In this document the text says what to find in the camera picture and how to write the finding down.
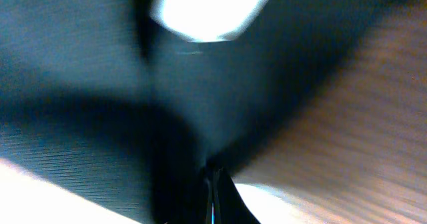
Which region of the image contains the black t-shirt with white logo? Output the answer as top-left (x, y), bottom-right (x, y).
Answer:
top-left (1, 0), bottom-right (426, 223)

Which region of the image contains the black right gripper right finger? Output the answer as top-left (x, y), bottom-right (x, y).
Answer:
top-left (213, 169), bottom-right (260, 224)

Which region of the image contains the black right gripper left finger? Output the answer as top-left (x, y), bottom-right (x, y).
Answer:
top-left (188, 169), bottom-right (213, 224)

